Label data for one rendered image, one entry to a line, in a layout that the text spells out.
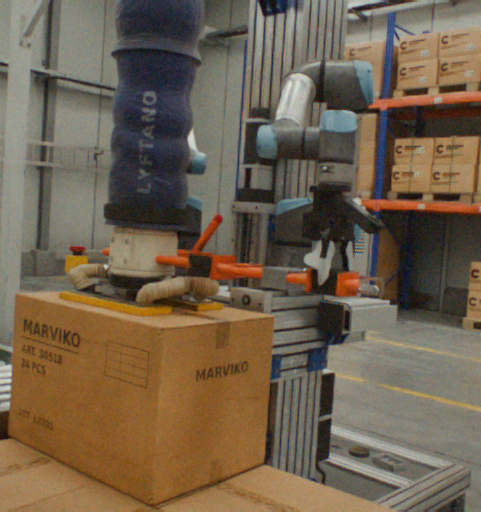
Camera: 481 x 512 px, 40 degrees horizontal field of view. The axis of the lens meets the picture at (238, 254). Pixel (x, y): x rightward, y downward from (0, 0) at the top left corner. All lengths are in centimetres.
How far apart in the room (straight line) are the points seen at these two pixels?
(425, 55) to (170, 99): 803
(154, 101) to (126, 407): 75
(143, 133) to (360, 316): 85
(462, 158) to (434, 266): 211
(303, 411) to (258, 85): 116
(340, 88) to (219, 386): 84
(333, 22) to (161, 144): 98
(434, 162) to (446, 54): 141
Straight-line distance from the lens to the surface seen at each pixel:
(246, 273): 151
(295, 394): 237
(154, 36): 174
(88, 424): 170
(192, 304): 174
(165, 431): 153
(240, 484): 172
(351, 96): 184
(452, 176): 912
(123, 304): 165
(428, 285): 1059
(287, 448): 240
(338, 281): 135
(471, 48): 935
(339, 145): 139
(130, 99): 173
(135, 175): 170
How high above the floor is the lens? 119
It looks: 3 degrees down
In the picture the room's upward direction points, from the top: 4 degrees clockwise
